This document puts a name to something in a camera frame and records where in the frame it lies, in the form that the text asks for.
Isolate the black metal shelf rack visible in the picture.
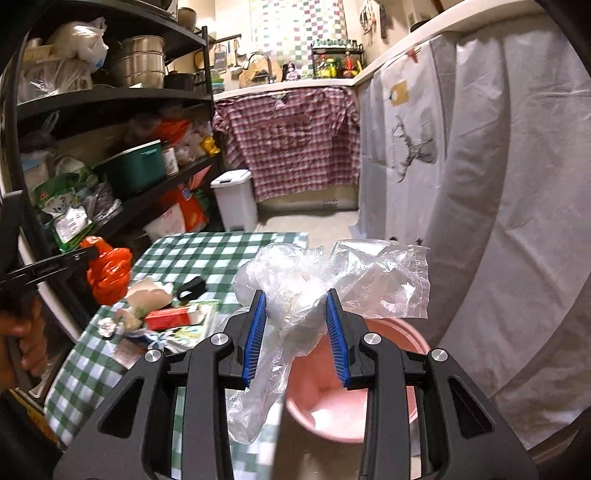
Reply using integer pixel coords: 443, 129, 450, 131
0, 0, 223, 333

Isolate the white plastic bin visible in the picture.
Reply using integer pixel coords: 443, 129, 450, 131
211, 169, 257, 232

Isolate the beige crumpled wrapper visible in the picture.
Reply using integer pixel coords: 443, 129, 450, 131
114, 277, 174, 332

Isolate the black clip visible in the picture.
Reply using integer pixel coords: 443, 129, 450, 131
175, 276, 207, 304

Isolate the orange plastic bag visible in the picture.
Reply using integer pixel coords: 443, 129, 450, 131
80, 236, 132, 306

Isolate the person's left hand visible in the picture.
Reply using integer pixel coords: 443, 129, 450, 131
1, 296, 48, 392

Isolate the white kitchen countertop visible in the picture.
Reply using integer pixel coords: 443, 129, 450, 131
212, 0, 546, 102

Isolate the green checkered tablecloth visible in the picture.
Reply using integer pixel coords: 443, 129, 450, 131
44, 232, 308, 479

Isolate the clear plastic bag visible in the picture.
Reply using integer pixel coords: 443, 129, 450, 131
226, 239, 431, 444

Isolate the red plaid curtain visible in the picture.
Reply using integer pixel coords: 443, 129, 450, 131
213, 87, 361, 203

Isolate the white plastic bag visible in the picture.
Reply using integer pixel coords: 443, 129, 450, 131
48, 17, 108, 73

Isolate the grey deer print curtain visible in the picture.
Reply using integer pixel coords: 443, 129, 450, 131
359, 14, 590, 448

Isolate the stainless steel pot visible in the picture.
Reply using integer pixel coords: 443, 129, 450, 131
109, 35, 165, 89

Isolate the red ointment box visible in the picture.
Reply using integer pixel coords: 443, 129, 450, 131
145, 305, 206, 331

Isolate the pink plastic basin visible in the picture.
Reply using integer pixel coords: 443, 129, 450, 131
286, 318, 430, 444

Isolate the green food package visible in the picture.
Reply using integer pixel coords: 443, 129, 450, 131
33, 168, 97, 253

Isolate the teal storage box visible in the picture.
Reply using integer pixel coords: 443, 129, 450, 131
93, 140, 166, 198

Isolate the black spice rack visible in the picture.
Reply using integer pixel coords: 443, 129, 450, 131
311, 39, 365, 79

